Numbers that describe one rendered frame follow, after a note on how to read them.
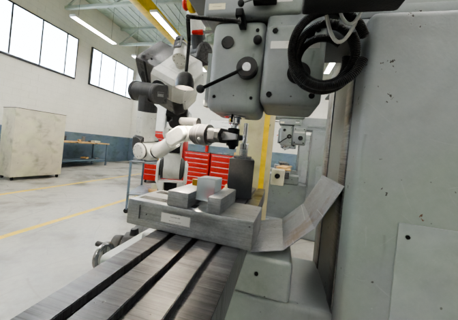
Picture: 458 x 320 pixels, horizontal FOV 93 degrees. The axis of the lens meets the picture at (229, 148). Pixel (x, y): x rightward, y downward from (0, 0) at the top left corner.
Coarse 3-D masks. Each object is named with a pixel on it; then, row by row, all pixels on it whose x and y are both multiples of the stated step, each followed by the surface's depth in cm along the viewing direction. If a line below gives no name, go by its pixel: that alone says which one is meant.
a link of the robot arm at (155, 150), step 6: (144, 144) 103; (150, 144) 105; (156, 144) 101; (162, 144) 99; (150, 150) 103; (156, 150) 101; (162, 150) 100; (168, 150) 100; (150, 156) 103; (156, 156) 102; (162, 156) 103
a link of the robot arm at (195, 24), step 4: (188, 12) 118; (192, 20) 118; (196, 20) 118; (200, 20) 119; (192, 24) 119; (196, 24) 119; (200, 24) 120; (192, 28) 120; (196, 28) 119; (200, 28) 120; (204, 28) 123
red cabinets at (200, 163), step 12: (156, 132) 599; (192, 156) 580; (204, 156) 570; (216, 156) 556; (228, 156) 546; (144, 168) 600; (192, 168) 579; (204, 168) 570; (216, 168) 556; (228, 168) 544; (144, 180) 604
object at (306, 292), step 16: (128, 240) 92; (304, 272) 81; (304, 288) 71; (320, 288) 72; (240, 304) 67; (256, 304) 66; (272, 304) 65; (288, 304) 64; (304, 304) 64; (320, 304) 64
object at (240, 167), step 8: (232, 160) 104; (240, 160) 104; (248, 160) 103; (232, 168) 104; (240, 168) 104; (248, 168) 103; (232, 176) 104; (240, 176) 104; (248, 176) 103; (232, 184) 104; (240, 184) 104; (248, 184) 103; (240, 192) 104; (248, 192) 103
